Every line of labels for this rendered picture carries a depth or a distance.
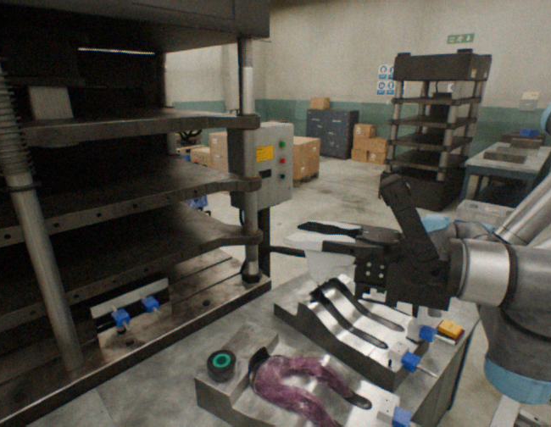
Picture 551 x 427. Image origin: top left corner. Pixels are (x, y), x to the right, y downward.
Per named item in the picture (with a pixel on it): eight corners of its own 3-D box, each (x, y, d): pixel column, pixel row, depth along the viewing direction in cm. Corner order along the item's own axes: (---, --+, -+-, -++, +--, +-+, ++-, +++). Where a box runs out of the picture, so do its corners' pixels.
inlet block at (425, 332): (456, 348, 98) (458, 332, 97) (450, 355, 94) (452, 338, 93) (413, 330, 107) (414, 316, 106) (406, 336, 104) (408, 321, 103)
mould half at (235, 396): (397, 410, 90) (403, 381, 86) (376, 510, 69) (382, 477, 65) (247, 346, 113) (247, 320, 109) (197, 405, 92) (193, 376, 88)
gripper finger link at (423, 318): (429, 339, 95) (434, 308, 95) (409, 331, 99) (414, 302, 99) (432, 337, 97) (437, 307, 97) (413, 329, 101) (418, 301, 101)
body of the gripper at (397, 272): (347, 299, 41) (453, 320, 37) (354, 234, 39) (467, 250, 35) (354, 275, 48) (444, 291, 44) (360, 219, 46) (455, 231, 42)
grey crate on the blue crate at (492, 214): (521, 223, 364) (525, 210, 359) (515, 234, 336) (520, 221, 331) (462, 209, 402) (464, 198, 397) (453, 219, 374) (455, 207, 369)
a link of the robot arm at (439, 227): (458, 218, 91) (426, 218, 92) (454, 256, 93) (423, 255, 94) (446, 213, 99) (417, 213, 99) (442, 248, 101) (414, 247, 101)
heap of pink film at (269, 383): (355, 386, 91) (358, 365, 88) (333, 444, 76) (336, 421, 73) (274, 352, 102) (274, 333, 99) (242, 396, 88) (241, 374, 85)
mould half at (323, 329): (428, 349, 111) (436, 317, 106) (391, 396, 94) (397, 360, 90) (315, 288, 145) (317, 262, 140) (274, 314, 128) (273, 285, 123)
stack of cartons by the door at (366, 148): (390, 163, 741) (395, 125, 711) (384, 165, 719) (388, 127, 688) (356, 158, 795) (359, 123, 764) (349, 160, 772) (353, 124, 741)
